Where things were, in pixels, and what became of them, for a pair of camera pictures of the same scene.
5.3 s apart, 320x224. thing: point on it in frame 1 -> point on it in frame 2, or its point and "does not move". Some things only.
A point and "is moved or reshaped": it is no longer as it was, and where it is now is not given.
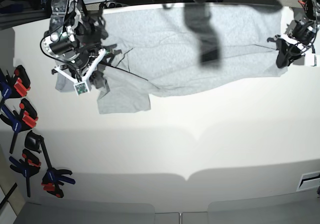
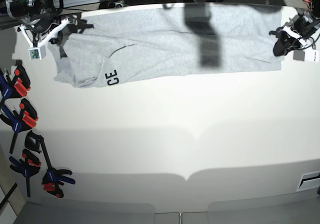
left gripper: [78, 62] -> [46, 19]
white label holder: [309, 181] does not move
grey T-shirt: [156, 50] is moved or reshaped
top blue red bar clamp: [16, 86] does not move
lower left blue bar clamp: [29, 166] does not move
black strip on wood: [8, 195] does not move
